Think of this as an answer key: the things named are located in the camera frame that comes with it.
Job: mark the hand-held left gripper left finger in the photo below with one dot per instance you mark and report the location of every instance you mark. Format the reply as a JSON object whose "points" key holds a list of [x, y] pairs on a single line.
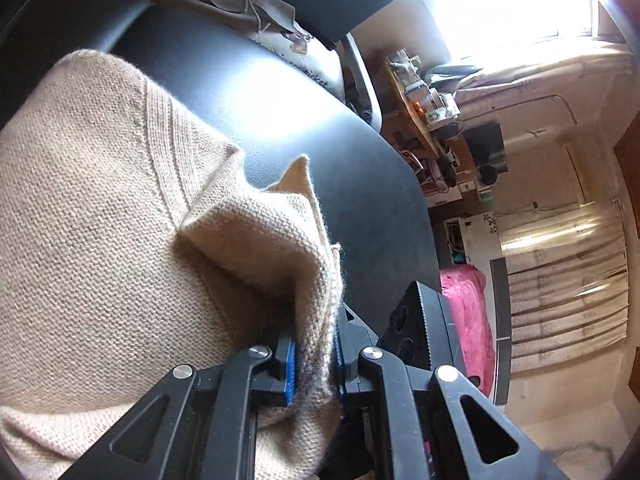
{"points": [[289, 375]]}

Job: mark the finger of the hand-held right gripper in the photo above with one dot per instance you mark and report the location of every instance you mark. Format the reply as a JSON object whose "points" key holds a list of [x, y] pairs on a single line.
{"points": [[360, 332]]}

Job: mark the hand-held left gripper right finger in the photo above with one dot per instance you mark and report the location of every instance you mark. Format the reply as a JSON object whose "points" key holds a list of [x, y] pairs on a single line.
{"points": [[341, 370]]}

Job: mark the beige knitted sweater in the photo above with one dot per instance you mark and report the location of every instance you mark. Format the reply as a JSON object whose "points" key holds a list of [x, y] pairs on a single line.
{"points": [[100, 210]]}

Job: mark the pink bedspread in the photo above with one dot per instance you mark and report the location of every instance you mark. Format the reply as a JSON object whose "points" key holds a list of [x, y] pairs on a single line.
{"points": [[465, 310]]}

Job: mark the white and black headboard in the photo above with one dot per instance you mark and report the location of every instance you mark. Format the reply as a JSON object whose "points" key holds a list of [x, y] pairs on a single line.
{"points": [[500, 310]]}

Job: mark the patterned curtain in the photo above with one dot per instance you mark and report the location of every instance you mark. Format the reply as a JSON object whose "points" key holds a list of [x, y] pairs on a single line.
{"points": [[565, 285], [550, 80]]}

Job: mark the black monitor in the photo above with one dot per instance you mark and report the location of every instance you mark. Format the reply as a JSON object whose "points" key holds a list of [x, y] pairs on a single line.
{"points": [[487, 145]]}

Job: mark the wooden desk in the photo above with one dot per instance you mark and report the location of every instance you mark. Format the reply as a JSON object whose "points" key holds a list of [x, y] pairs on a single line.
{"points": [[405, 130]]}

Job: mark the oranges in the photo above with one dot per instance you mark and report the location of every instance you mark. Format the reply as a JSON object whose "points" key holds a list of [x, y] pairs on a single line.
{"points": [[418, 107]]}

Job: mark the group of bottles and jars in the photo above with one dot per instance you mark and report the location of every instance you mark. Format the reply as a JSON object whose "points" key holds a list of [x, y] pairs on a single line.
{"points": [[425, 95]]}

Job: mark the printed seat cushion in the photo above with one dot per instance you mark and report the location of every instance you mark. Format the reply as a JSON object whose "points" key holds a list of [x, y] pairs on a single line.
{"points": [[310, 70]]}

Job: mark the grey yellow blue armchair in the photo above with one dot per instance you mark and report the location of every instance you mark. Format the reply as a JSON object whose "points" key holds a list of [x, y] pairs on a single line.
{"points": [[340, 0]]}

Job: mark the bright window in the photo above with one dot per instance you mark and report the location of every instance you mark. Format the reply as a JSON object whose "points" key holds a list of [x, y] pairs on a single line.
{"points": [[500, 0]]}

